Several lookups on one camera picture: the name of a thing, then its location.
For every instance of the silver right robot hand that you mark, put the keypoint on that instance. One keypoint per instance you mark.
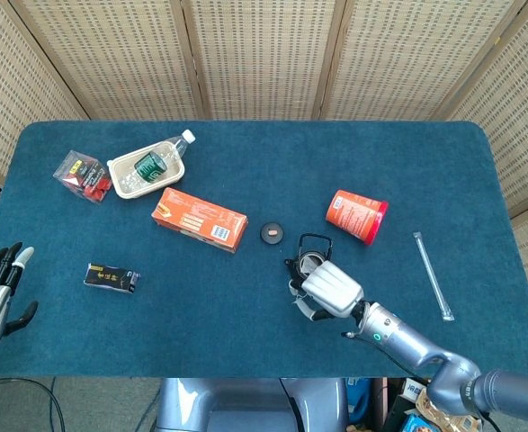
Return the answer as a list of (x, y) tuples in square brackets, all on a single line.
[(331, 288)]

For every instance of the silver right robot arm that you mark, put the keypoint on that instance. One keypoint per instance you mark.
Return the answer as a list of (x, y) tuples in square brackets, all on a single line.
[(403, 337)]

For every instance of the black cast iron teapot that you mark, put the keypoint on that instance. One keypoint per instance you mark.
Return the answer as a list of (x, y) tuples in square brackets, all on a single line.
[(310, 258)]

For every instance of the black teapot lid orange knob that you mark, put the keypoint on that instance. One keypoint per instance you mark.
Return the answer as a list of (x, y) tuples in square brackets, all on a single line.
[(271, 235)]

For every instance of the tan snack food package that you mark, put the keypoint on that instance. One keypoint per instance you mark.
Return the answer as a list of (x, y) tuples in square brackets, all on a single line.
[(443, 420)]

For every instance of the orange snack canister red lid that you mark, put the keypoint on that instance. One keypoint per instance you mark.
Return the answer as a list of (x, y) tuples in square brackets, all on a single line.
[(353, 213)]

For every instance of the clear wrapped straw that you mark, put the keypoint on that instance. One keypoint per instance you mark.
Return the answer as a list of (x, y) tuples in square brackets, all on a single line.
[(432, 274)]

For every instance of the blue carton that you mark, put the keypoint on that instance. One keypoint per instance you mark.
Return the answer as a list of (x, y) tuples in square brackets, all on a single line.
[(358, 400)]

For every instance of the black carton gold lettering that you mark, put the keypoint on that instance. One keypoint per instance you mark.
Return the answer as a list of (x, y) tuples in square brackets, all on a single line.
[(110, 278)]

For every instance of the white printed carton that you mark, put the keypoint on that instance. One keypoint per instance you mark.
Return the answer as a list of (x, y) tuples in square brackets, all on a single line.
[(414, 389)]

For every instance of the blue felt table cover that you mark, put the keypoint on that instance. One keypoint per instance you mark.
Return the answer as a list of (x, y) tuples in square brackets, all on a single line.
[(245, 171)]

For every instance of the grey robot torso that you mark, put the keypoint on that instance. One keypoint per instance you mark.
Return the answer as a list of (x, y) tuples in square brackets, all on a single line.
[(245, 405)]

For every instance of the orange biscuit carton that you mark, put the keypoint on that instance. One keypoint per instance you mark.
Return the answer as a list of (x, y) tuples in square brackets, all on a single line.
[(196, 216)]

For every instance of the clear box red coffee capsules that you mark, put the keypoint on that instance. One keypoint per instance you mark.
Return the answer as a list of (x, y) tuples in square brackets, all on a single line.
[(83, 177)]

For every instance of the beige plastic food tray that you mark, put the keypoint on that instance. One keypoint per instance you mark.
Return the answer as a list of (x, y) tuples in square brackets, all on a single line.
[(173, 176)]

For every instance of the clear water bottle green label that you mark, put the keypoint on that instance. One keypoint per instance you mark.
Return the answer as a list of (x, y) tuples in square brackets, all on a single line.
[(151, 165)]

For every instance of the woven wooden folding screen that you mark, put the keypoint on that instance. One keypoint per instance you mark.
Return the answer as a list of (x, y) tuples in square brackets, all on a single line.
[(263, 54)]

